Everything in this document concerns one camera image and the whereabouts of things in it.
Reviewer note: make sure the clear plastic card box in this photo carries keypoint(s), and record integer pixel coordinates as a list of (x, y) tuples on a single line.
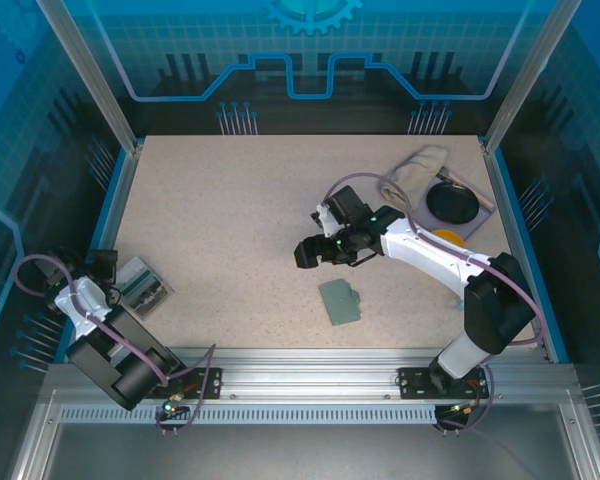
[(150, 300)]

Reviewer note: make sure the green card holder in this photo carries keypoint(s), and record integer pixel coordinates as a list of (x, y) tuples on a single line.
[(340, 305)]

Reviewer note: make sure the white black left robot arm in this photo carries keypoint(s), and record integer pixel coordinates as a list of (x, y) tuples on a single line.
[(130, 360)]

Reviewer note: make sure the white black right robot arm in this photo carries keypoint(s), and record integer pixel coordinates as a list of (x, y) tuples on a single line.
[(430, 250)]

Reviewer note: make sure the orange bowl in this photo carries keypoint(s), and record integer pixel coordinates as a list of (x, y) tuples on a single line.
[(450, 235)]

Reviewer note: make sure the beige folded cloth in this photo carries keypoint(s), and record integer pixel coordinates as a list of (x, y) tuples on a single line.
[(422, 167)]

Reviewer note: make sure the black round plate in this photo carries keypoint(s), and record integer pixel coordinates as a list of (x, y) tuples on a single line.
[(452, 202)]

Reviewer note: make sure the wooden chopstick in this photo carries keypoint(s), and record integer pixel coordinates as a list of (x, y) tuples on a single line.
[(470, 190), (472, 186)]

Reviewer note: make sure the purple rectangular tray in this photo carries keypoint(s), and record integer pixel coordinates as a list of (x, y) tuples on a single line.
[(482, 220)]

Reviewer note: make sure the aluminium table side rail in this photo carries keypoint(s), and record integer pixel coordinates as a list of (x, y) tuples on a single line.
[(505, 200), (120, 200)]

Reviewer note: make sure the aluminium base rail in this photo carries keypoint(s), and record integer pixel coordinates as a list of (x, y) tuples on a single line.
[(305, 370)]

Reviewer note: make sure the aluminium frame post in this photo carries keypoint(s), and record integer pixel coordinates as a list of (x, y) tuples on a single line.
[(530, 75), (95, 85)]

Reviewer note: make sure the aluminium lower frame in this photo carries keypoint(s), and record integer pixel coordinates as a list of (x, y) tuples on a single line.
[(305, 450)]

